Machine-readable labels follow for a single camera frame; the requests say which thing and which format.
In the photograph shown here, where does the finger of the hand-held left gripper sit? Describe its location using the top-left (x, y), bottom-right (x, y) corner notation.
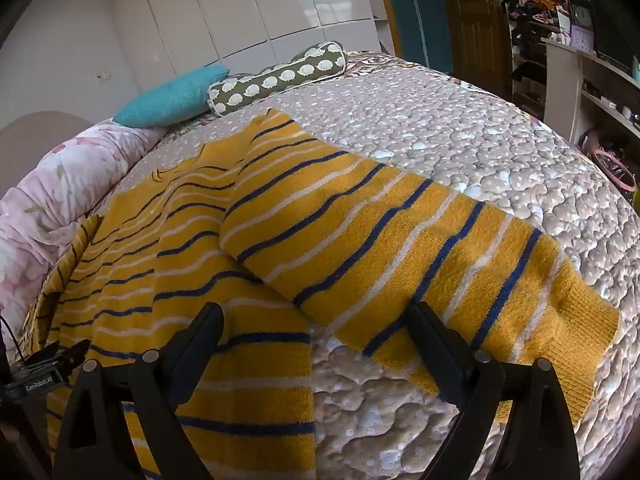
top-left (49, 338), bottom-right (92, 380)

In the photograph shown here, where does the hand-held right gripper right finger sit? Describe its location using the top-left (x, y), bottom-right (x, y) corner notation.
top-left (406, 301), bottom-right (582, 480)

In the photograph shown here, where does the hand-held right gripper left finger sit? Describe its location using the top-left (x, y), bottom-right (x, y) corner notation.
top-left (52, 302), bottom-right (225, 480)

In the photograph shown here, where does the yellow striped knit sweater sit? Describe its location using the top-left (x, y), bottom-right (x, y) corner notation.
top-left (30, 109), bottom-right (622, 480)

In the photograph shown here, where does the shelf rack with clothes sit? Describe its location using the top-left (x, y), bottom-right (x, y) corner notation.
top-left (500, 0), bottom-right (598, 116)

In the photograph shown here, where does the pink floral duvet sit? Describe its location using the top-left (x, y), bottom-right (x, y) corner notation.
top-left (0, 119), bottom-right (171, 321)

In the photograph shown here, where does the beige quilted bedspread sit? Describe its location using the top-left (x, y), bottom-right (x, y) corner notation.
top-left (20, 50), bottom-right (640, 480)

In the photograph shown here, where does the pink rounded headboard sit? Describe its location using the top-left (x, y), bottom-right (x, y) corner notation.
top-left (0, 112), bottom-right (94, 173)

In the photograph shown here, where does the teal knit pillow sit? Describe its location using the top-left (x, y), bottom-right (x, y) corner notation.
top-left (112, 65), bottom-right (231, 128)

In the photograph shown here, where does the pink hoop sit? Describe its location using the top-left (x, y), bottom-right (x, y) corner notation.
top-left (582, 130), bottom-right (640, 195)

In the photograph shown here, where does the green patterned bolster pillow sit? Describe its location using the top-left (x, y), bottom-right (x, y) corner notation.
top-left (207, 41), bottom-right (348, 118)

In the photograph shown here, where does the white shelving desk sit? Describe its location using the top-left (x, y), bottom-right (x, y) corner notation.
top-left (540, 37), bottom-right (640, 152)

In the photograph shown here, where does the wooden door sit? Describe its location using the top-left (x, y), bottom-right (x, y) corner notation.
top-left (435, 0), bottom-right (507, 97)

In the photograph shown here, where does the teal curtain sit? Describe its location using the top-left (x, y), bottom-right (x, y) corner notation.
top-left (380, 0), bottom-right (453, 73)

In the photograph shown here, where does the glossy white wardrobe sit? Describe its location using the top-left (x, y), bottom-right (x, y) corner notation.
top-left (107, 0), bottom-right (387, 92)

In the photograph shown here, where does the purple clock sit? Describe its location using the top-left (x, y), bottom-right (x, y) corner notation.
top-left (570, 2), bottom-right (597, 55)

